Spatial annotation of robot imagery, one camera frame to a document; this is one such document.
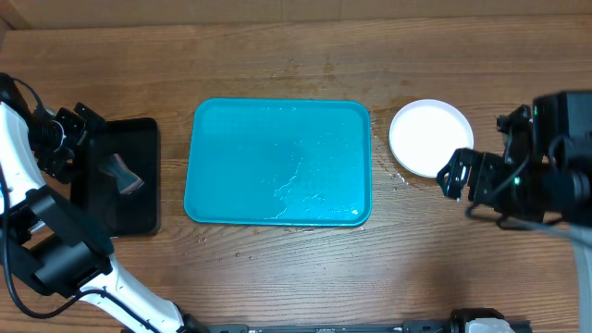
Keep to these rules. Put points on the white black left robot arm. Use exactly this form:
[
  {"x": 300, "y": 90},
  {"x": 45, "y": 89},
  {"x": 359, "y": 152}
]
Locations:
[{"x": 55, "y": 247}]

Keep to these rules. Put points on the cardboard backdrop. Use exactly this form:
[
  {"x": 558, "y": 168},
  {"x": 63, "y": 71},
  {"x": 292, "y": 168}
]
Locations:
[{"x": 74, "y": 14}]

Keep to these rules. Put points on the black water tray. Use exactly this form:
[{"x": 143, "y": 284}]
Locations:
[{"x": 137, "y": 141}]

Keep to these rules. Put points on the teal serving tray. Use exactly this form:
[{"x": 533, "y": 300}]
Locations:
[{"x": 280, "y": 162}]

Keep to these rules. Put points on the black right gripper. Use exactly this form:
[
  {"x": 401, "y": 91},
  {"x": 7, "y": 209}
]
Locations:
[{"x": 488, "y": 173}]

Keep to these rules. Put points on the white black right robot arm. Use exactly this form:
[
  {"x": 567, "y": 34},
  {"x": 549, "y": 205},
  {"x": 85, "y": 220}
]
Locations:
[{"x": 541, "y": 182}]

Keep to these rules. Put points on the white plate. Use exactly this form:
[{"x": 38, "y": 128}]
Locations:
[{"x": 424, "y": 134}]

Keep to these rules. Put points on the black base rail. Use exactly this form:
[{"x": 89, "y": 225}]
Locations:
[{"x": 418, "y": 326}]

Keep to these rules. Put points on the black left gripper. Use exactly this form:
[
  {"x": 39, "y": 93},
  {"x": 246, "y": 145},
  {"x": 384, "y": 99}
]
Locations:
[{"x": 51, "y": 163}]

